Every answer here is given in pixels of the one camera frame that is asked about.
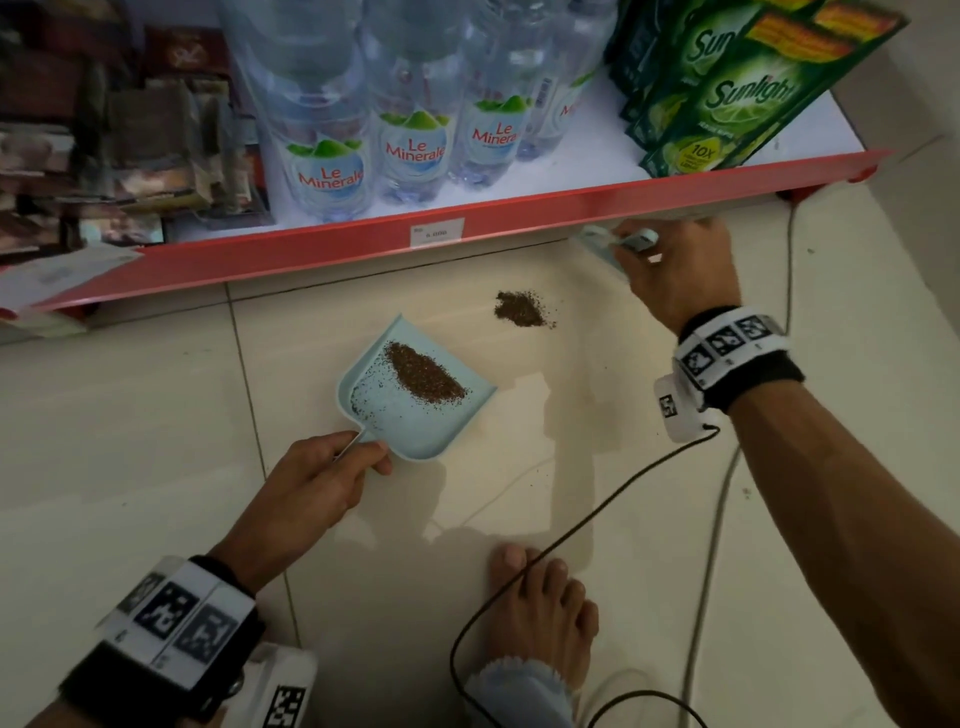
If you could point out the person's right hand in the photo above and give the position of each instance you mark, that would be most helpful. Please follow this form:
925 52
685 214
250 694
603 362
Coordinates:
690 277

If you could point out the person's left hand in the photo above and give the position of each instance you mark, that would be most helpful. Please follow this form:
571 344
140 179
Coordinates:
292 502

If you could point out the light blue small brush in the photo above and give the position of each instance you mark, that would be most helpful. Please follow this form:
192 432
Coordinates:
600 244

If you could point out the light blue plastic dustpan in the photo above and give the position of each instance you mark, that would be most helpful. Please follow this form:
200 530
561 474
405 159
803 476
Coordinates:
420 431

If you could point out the person's left forearm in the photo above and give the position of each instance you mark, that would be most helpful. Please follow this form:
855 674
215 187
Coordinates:
56 716

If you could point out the person's right forearm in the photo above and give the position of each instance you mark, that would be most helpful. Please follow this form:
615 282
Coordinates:
862 525

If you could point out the beige tiled floor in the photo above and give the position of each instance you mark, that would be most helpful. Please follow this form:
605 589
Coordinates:
112 450

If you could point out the person's right foot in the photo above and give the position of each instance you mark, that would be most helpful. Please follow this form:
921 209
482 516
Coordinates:
540 622

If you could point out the row of dark green pouches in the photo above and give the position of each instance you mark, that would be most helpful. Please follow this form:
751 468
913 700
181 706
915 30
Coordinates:
735 97

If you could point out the store shelf with red edge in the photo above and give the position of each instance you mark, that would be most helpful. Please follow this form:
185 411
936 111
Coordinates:
300 251

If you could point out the row of clear water bottles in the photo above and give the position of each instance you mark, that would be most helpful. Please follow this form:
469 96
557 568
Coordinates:
412 112

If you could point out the loose white paper label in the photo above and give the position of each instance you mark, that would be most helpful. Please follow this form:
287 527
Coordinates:
60 274

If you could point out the stack of small brown packets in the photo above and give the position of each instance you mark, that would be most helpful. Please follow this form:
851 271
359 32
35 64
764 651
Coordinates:
135 150

